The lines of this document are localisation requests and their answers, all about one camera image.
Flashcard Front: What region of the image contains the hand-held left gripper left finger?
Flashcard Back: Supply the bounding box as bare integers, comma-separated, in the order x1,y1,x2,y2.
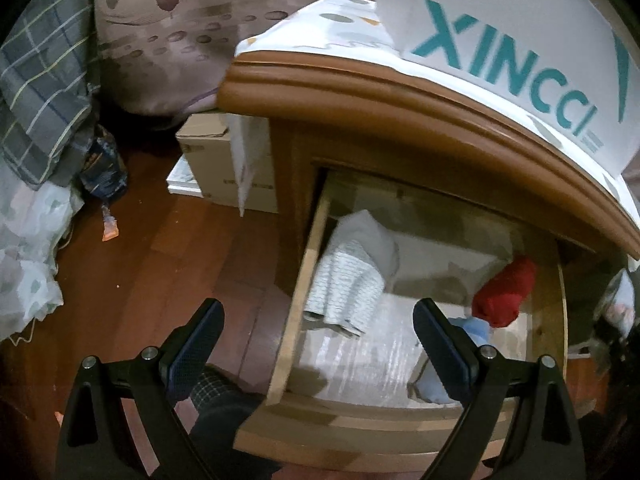
55,298,226,480

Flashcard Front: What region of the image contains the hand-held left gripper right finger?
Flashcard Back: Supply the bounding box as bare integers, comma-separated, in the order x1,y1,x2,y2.
412,298,586,480

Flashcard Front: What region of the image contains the light blue underwear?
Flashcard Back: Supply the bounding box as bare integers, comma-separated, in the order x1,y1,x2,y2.
415,316,493,405

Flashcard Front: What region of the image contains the red underwear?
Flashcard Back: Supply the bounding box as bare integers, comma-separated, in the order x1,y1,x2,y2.
472,255,537,328

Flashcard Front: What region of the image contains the wooden drawer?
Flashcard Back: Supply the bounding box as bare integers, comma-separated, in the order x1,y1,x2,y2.
234,170,571,473

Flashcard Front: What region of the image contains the grey white underwear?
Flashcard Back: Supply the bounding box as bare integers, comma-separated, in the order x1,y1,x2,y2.
302,210,401,337

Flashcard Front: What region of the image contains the white shoe box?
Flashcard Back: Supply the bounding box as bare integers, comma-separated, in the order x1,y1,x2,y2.
375,0,640,173

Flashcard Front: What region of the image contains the person's foot in plaid slipper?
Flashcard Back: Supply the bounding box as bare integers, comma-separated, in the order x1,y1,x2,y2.
150,364,281,480

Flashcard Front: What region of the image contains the small orange wrapper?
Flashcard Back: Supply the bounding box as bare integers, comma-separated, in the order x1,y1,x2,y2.
101,204,120,243

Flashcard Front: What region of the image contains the white flat box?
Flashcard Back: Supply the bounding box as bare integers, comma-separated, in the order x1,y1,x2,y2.
166,157,203,196

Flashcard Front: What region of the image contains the white sheer leaf-print cloth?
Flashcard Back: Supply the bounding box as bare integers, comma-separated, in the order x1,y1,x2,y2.
0,160,86,346

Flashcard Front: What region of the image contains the cardboard box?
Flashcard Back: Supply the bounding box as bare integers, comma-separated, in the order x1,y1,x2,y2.
175,112,278,213

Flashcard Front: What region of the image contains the white paper bag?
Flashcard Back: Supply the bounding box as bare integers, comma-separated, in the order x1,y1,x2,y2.
225,112,273,218

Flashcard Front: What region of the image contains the blue snack packet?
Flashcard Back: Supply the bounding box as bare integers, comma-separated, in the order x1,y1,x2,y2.
80,125,128,203

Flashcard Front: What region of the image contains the wooden nightstand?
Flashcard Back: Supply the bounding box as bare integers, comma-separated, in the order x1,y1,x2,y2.
216,52,640,476

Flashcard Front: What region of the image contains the grey plaid cloth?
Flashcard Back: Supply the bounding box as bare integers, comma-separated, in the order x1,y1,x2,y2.
0,0,103,191

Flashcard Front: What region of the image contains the beige leaf pattern curtain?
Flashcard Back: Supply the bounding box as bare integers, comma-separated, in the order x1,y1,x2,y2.
87,0,386,118

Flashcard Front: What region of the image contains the white patterned cloth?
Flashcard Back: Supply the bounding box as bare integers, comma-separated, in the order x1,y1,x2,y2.
235,0,640,343

